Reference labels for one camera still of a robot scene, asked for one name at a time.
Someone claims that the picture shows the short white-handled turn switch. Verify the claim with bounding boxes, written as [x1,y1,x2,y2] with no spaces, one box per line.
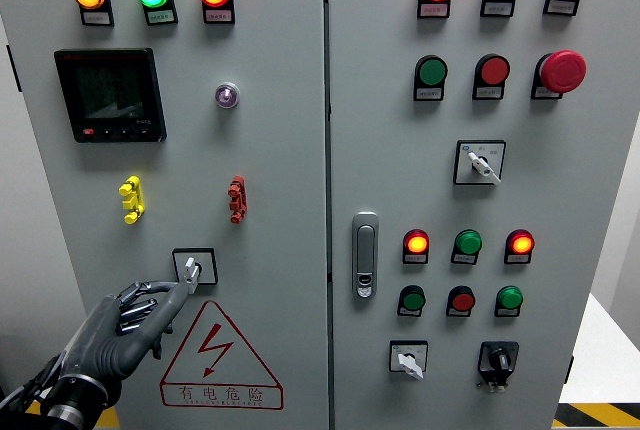
[389,340,429,381]

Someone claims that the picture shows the tall black cabinet hinge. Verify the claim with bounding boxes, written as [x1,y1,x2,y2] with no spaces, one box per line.
[5,44,23,93]

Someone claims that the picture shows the small red push button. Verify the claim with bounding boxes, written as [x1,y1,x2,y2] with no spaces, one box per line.
[447,285,477,312]

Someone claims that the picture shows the black display meter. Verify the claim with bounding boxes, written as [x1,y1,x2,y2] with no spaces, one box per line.
[53,47,168,144]

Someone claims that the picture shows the small red handle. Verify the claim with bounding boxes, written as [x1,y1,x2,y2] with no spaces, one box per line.
[227,175,248,225]

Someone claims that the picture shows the large green push button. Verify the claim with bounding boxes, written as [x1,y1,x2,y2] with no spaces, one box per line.
[415,54,449,87]

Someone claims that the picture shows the large red stop button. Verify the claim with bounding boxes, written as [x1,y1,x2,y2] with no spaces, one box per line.
[539,49,588,95]

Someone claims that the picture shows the pale grey cabinet door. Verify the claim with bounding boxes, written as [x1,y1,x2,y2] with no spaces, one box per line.
[0,0,331,430]
[327,0,640,430]

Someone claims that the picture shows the long white-handled turn switch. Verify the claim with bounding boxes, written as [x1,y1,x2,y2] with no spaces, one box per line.
[453,139,507,187]

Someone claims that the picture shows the small red round lamp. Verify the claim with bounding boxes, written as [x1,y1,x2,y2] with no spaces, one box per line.
[505,229,536,255]
[403,229,431,255]

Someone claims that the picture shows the red warning triangle sticker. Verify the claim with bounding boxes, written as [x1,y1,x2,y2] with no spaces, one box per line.
[159,299,285,411]

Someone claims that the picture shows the small white round lamp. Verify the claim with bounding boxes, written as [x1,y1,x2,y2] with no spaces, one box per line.
[214,81,240,110]

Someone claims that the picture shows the silver door lock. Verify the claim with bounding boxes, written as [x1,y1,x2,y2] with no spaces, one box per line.
[351,211,380,300]

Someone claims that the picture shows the small green push button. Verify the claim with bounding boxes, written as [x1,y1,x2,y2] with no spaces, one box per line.
[496,285,525,310]
[399,285,427,312]

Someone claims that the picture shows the small green round lamp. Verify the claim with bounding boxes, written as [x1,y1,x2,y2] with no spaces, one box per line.
[453,229,483,255]

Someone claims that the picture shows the large red push button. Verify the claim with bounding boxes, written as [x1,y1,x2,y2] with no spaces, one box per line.
[476,53,512,87]

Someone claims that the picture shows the black yellow striped tape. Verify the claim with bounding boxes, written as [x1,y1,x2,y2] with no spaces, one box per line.
[552,402,640,430]
[22,401,121,430]

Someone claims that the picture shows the small yellow handle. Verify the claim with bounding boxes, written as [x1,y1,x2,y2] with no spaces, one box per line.
[118,175,146,225]

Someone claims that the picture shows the black-handled turn switch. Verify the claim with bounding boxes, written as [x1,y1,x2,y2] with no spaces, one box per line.
[476,341,520,393]

